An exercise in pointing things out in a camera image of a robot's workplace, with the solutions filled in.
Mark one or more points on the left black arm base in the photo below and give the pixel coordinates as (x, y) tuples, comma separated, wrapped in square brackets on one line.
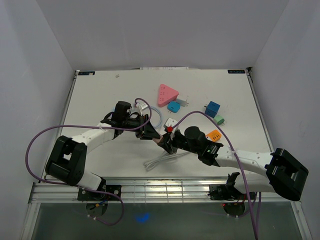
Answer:
[(86, 195)]

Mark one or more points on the pink triangular power strip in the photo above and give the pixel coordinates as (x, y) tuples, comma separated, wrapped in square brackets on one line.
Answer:
[(166, 95)]

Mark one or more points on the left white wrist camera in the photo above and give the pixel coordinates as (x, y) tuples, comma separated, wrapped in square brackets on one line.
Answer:
[(140, 107)]

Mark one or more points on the green charger plug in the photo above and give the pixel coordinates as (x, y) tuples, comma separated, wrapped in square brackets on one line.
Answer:
[(219, 120)]

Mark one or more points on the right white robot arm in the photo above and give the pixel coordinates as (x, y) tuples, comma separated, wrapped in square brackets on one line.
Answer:
[(274, 172)]

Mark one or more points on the white charger plug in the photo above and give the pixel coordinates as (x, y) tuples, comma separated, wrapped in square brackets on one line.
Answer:
[(182, 101)]

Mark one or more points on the dark blue cube socket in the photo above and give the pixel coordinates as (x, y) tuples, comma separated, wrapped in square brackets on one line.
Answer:
[(212, 109)]

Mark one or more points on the rose gold charger plug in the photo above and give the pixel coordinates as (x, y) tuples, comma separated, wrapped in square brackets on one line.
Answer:
[(158, 141)]

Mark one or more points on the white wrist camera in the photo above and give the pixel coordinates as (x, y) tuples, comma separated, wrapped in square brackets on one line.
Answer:
[(140, 107), (169, 125)]

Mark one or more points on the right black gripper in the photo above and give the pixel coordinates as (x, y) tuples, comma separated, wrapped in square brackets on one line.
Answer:
[(165, 143)]

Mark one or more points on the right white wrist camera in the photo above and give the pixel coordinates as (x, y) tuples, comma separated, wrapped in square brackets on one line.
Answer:
[(169, 125)]

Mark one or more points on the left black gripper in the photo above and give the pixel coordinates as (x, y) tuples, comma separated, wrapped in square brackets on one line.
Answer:
[(148, 132)]

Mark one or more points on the cyan blue charger plug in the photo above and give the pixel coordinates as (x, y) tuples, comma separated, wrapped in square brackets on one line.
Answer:
[(173, 107)]

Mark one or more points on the left blue corner label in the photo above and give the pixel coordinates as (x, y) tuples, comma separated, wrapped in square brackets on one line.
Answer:
[(86, 73)]

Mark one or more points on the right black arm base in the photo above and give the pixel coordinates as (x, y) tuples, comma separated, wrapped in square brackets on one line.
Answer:
[(227, 192)]

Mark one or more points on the orange power strip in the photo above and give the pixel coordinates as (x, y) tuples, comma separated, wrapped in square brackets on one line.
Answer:
[(214, 136)]

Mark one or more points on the right blue corner label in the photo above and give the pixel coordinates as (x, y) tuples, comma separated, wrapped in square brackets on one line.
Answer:
[(236, 71)]

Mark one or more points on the blue corner label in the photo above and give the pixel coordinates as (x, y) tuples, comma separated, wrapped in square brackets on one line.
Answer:
[(236, 71), (86, 73)]

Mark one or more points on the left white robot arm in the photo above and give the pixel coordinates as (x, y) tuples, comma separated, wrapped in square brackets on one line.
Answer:
[(67, 161)]

